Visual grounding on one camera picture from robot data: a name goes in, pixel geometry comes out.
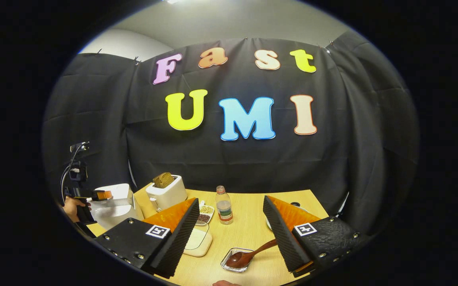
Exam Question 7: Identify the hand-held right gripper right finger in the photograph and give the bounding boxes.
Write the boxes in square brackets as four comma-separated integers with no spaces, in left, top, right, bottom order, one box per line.
[262,195,369,278]

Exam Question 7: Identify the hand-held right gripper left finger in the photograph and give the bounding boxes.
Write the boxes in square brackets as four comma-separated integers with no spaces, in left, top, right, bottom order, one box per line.
[94,198,201,279]

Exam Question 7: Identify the clear tray of white rice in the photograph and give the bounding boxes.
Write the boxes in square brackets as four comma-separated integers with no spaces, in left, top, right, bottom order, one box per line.
[183,222,213,258]

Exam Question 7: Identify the white rice cooker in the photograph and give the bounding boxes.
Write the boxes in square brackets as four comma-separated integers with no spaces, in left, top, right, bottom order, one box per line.
[89,184,144,230]

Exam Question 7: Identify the brown wooden spoon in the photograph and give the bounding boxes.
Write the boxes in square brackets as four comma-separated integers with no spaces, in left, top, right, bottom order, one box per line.
[225,239,278,270]

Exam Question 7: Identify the small clear chopstick holder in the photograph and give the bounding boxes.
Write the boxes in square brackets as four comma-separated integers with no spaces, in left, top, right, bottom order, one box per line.
[220,247,256,273]

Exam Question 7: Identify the pale green plate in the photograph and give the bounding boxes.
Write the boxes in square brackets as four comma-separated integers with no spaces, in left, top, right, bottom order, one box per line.
[266,201,309,232]

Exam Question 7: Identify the white toaster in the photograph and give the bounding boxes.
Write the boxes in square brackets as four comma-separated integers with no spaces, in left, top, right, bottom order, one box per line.
[146,175,188,212]

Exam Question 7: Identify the clear plastic bottle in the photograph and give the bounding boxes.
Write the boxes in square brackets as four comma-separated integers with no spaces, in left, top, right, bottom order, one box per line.
[215,186,234,226]

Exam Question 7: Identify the brown bread slice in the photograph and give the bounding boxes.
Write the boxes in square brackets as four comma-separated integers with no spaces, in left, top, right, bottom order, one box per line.
[152,172,175,189]

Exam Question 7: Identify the black backdrop cloth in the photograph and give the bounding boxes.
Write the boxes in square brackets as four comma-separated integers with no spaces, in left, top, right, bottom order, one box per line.
[42,32,419,239]

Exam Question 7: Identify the black and white gripper cable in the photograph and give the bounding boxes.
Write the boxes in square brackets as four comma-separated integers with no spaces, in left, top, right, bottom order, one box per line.
[60,145,85,203]

